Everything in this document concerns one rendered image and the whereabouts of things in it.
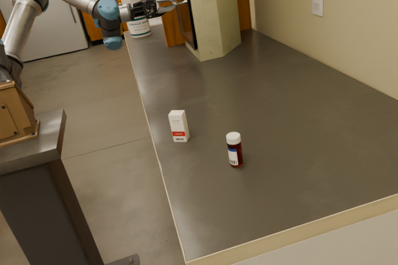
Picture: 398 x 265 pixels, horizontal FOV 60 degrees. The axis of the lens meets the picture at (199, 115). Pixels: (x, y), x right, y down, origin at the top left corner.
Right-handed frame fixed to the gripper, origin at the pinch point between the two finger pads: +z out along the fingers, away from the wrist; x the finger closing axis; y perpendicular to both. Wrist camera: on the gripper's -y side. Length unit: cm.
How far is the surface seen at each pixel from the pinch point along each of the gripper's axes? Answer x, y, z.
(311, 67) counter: -26, 47, 40
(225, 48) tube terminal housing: -23.4, 9.0, 18.7
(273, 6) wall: -11, -2, 49
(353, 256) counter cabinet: -39, 115, 9
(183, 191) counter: -25, 96, -21
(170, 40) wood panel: -22.8, -25.9, -1.0
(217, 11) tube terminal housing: -5.7, 11.1, 16.4
